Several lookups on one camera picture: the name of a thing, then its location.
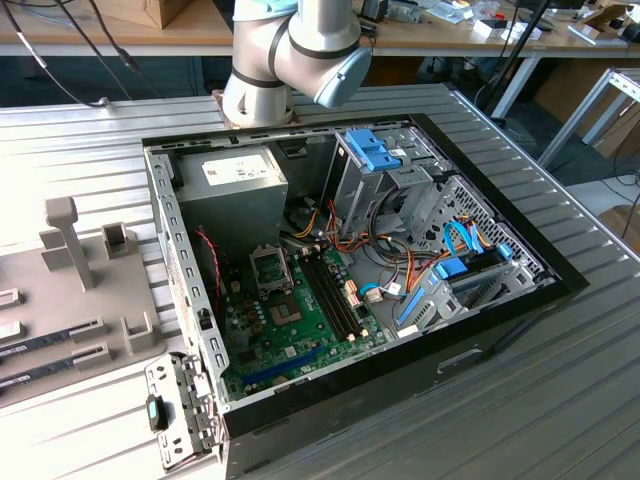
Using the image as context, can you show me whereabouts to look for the flat brown cardboard box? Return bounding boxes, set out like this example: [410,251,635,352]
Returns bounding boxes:
[579,102,640,160]

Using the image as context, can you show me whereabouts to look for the grey power supply unit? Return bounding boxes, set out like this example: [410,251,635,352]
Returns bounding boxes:
[172,144,290,264]

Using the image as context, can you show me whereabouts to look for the brown cardboard sheet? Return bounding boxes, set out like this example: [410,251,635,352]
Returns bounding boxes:
[597,203,640,251]

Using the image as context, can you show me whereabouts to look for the grey metal disk bay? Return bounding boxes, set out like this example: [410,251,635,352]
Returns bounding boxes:
[392,259,551,339]

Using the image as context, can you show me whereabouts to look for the grey cable metal plug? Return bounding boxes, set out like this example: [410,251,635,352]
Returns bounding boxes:
[7,0,110,109]

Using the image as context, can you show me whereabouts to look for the aluminium profile frame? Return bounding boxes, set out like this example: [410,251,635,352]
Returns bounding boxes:
[537,67,640,171]

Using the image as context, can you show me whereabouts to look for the black lock teal mark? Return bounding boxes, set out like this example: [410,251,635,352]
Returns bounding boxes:
[144,393,171,432]

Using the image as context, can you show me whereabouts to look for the blue data wire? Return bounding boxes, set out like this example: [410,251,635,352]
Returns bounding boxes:
[442,219,489,259]

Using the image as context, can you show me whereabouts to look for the black stand pole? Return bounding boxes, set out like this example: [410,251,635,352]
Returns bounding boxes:
[473,0,551,120]

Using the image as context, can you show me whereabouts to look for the blue expansion slot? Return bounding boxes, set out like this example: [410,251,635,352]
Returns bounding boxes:
[239,346,325,386]

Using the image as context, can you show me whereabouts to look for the grey metal drive cage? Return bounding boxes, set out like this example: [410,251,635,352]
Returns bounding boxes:
[319,125,454,242]

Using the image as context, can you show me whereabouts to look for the green motherboard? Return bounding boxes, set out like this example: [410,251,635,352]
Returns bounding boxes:
[219,239,391,402]

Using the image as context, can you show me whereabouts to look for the red black fan wire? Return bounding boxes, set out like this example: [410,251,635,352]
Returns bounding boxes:
[193,227,225,300]

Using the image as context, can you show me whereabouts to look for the RAM stick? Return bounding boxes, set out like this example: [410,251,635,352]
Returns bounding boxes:
[0,327,86,359]
[0,355,91,390]

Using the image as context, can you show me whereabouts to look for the wooden desk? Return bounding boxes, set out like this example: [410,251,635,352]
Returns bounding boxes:
[0,0,640,119]

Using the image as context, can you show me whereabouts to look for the black open PC case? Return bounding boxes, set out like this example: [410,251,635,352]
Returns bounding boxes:
[141,112,591,480]

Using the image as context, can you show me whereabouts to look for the orange wire bundle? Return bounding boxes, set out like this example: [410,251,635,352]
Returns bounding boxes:
[327,199,444,297]

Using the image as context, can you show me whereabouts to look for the grey parts rack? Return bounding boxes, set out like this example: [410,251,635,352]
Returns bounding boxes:
[0,196,170,407]

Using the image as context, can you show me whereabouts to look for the yellow orange power wires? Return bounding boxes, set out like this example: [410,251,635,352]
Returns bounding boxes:
[292,207,326,240]

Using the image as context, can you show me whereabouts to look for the small white box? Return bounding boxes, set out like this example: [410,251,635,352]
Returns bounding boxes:
[472,18,544,42]

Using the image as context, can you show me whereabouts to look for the CPU socket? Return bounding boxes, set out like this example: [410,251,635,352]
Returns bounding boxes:
[262,294,307,331]

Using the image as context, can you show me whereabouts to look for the black RAM slot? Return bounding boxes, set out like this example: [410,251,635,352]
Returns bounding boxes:
[299,253,354,344]
[312,251,365,339]

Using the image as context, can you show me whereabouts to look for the hard disk in blue carrier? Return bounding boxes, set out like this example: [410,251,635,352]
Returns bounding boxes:
[433,243,514,282]

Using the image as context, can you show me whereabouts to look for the metal socket cover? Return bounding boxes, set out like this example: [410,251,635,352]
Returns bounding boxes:
[248,243,295,302]

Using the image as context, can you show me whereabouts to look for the blue plastic drive latch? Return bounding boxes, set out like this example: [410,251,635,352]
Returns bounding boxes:
[344,128,404,173]

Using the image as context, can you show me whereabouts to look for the open brown cardboard tray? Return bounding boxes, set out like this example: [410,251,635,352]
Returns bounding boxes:
[582,2,640,32]

